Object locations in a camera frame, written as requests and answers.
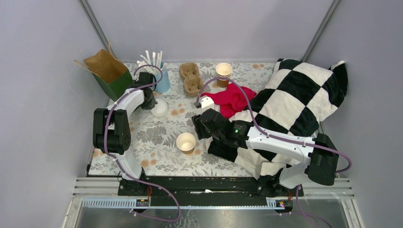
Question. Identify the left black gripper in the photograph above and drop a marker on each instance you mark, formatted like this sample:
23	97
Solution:
149	105

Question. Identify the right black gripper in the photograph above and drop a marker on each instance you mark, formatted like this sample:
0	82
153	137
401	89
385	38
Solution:
199	128

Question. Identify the brown paper coffee cup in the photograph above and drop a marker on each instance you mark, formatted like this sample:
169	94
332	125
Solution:
186	142

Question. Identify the white plastic cup lid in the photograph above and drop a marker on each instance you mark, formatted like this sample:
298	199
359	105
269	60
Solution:
160	109

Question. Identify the brown cardboard cup carrier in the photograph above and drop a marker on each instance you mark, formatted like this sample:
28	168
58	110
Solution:
192	80

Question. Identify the stack of brown paper cups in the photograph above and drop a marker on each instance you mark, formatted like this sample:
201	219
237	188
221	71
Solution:
223	70

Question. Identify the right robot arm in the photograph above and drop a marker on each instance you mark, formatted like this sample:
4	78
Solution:
317	161

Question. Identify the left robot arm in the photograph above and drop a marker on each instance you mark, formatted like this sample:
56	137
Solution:
111	128

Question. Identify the light blue straw cup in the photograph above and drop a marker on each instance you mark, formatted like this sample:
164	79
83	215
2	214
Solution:
164	85

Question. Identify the green brown paper bag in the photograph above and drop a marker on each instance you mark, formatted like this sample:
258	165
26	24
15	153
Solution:
110	73

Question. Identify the red cloth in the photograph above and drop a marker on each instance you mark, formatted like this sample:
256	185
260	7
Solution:
230	101

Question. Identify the black white checkered blanket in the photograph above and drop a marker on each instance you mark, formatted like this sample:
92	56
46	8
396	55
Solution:
297	97

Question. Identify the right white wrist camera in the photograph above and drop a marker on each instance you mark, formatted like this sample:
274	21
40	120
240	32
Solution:
204	104

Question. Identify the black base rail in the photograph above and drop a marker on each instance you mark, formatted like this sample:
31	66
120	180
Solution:
205	191

